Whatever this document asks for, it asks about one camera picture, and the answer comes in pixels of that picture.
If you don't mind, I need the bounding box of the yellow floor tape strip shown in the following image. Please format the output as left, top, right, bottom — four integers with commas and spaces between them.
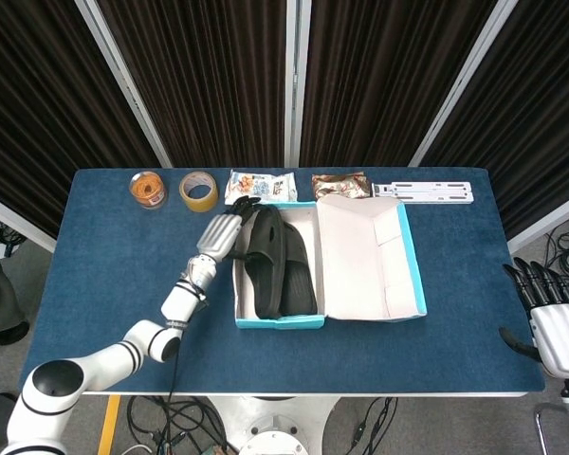
97, 395, 123, 455

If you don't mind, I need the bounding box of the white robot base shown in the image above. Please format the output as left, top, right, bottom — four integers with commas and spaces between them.
208, 395, 342, 455

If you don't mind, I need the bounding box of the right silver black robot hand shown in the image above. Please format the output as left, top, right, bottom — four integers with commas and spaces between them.
498, 258, 569, 380

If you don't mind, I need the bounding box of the light blue cardboard shoe box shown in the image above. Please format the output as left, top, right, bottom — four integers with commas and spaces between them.
231, 195, 429, 331

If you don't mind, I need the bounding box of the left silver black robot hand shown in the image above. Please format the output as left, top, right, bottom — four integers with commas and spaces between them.
196, 196, 266, 262

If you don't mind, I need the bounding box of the black rubber slipper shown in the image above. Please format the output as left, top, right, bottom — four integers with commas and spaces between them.
279, 222, 319, 317
244, 208, 285, 319

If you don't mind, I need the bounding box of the grey partition frame post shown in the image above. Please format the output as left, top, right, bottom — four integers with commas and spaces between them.
74, 0, 174, 168
284, 0, 313, 168
407, 0, 521, 168

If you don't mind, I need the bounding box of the white snack packet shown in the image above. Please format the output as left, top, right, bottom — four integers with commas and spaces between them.
224, 169, 299, 207

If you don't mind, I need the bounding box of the white metal bracket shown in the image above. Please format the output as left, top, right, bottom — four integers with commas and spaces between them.
370, 180, 475, 206

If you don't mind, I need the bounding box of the yellow packing tape roll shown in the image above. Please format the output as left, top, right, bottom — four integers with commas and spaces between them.
178, 171, 219, 214

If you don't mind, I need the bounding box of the dark pleated curtain panel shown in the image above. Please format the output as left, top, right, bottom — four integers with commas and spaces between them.
421, 0, 569, 238
299, 0, 499, 168
97, 0, 290, 168
0, 0, 160, 238

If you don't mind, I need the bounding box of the brown gold snack packet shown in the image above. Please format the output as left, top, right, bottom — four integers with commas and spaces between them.
310, 172, 372, 202

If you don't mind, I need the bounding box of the clear jar of rubber bands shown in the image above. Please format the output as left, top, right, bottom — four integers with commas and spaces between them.
128, 171, 168, 210

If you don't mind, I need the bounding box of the blue table cloth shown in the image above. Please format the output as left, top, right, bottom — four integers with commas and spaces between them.
17, 166, 547, 394

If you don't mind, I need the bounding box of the grey metal tube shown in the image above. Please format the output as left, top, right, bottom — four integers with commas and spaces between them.
534, 402, 569, 455

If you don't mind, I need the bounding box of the grey partition frame rail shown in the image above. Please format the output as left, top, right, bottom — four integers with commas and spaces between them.
0, 189, 58, 252
505, 188, 569, 255

